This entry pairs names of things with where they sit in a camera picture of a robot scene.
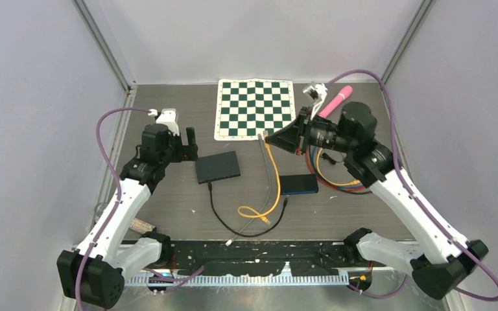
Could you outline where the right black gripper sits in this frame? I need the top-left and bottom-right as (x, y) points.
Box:
(266, 106), (351, 154)

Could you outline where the blue ethernet cable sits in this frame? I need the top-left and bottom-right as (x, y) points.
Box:
(309, 146), (368, 192)

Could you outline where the black ethernet cable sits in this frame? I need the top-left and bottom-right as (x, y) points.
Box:
(307, 150), (372, 196)

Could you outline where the ribbed black network switch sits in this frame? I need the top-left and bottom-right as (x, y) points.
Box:
(279, 174), (319, 196)

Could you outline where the yellow ethernet cable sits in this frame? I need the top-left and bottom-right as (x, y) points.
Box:
(315, 148), (362, 188)

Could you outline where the black power adapter with cord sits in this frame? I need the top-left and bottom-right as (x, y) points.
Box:
(320, 152), (345, 165)

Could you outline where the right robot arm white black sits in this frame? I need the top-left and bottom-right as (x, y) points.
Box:
(266, 102), (488, 299)

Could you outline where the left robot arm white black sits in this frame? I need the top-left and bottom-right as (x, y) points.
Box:
(57, 124), (198, 309)

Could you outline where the green white chessboard mat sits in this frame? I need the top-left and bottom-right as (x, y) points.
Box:
(214, 78), (296, 141)

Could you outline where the pink cylindrical device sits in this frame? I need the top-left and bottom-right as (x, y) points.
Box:
(318, 86), (353, 118)

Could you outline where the glitter filled clear tube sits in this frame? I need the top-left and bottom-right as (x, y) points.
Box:
(130, 218), (156, 234)

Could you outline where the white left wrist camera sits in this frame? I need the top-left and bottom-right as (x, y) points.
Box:
(155, 108), (180, 136)

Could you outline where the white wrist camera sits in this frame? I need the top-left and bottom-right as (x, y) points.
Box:
(155, 108), (180, 136)
(303, 82), (328, 120)

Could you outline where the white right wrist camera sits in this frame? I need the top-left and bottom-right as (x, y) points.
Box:
(303, 82), (328, 120)

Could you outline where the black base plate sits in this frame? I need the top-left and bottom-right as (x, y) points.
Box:
(147, 240), (370, 277)

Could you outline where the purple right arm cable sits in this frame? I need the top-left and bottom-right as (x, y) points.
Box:
(325, 69), (498, 302)

